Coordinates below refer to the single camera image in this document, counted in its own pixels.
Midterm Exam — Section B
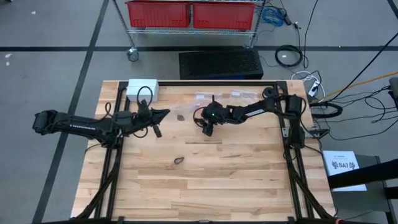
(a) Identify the grey device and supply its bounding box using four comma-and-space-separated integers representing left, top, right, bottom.
388, 77, 398, 110

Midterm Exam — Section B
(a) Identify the black cable coil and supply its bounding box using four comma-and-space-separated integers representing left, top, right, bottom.
274, 44, 304, 68

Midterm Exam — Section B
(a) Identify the white cable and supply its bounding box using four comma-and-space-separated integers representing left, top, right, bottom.
290, 70, 326, 99

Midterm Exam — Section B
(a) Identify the orange cable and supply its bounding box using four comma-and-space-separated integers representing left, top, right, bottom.
312, 70, 398, 103

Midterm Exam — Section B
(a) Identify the black power adapter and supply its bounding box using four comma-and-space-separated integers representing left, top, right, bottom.
279, 7, 293, 26

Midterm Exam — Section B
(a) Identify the blue cable coil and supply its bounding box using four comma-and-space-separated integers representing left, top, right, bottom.
261, 6, 285, 27

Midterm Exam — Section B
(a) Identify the white cardboard box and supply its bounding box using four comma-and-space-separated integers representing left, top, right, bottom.
126, 78, 160, 103

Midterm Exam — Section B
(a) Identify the red plastic bin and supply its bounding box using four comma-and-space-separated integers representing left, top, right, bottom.
124, 0, 191, 28
192, 1, 256, 31

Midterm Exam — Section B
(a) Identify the black perforated computer case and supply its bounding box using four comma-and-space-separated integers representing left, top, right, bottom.
178, 49, 264, 80

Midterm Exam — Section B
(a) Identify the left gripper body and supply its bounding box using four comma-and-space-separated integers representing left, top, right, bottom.
115, 99, 162, 138

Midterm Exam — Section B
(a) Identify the grey side cabinet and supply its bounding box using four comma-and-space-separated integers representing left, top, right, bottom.
328, 154, 391, 224

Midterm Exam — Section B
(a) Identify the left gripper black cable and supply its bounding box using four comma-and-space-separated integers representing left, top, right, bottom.
104, 86, 155, 139

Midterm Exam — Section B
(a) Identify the thin black floor cable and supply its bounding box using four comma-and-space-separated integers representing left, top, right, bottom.
303, 0, 320, 69

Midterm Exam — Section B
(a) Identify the swivel caster wheel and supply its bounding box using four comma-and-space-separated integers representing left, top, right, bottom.
126, 46, 140, 63

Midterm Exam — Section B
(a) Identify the white SA7 paper sign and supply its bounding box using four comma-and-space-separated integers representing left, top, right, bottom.
322, 150, 368, 192

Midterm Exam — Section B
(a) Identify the thick black cable loop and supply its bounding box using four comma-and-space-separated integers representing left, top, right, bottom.
309, 101, 344, 119

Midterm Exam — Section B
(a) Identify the black aluminium table frame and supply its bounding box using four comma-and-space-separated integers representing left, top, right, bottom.
74, 80, 335, 224

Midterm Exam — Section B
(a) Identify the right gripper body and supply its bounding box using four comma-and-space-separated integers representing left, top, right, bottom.
200, 95, 226, 137

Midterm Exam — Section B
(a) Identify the small round spool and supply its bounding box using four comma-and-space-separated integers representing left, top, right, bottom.
262, 86, 275, 101

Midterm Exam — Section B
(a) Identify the white power strip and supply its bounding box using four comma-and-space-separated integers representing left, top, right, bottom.
307, 80, 321, 98

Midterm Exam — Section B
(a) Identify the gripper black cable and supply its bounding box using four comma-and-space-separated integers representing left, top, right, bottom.
192, 106, 206, 128
104, 86, 155, 139

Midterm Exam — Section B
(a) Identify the black metal beam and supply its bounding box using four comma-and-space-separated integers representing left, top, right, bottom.
326, 159, 398, 190

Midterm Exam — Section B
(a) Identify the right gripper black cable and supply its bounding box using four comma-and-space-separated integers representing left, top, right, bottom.
192, 106, 206, 128

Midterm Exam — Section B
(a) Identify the chrome wire shelving cart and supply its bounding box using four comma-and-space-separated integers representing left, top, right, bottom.
111, 0, 267, 50

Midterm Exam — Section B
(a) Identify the long black cable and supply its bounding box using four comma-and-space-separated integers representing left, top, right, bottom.
328, 39, 398, 103

